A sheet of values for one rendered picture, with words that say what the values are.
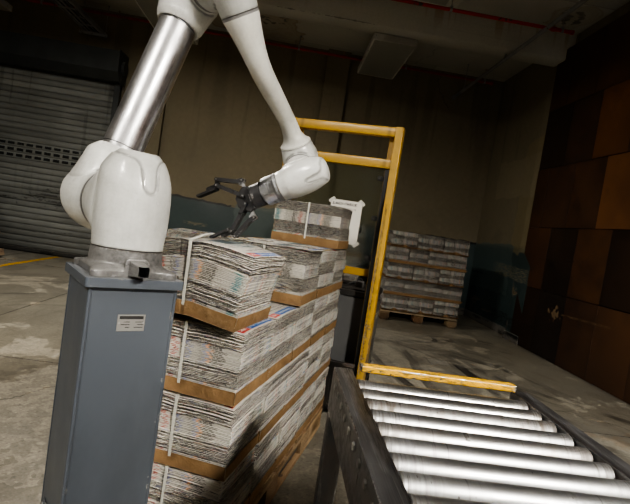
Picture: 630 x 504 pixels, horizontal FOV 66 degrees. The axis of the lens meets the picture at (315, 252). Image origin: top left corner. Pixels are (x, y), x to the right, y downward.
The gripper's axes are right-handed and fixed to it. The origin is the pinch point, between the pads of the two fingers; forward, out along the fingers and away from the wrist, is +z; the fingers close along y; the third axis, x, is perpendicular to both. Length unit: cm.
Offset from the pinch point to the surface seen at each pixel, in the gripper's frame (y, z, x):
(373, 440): 62, -42, -54
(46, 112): -385, 460, 530
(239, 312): 32.7, -5.6, -12.1
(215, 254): 14.6, -4.5, -13.2
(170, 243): 6.8, 8.2, -13.1
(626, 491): 84, -80, -46
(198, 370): 45.2, 13.5, -10.4
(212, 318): 31.8, 2.1, -13.9
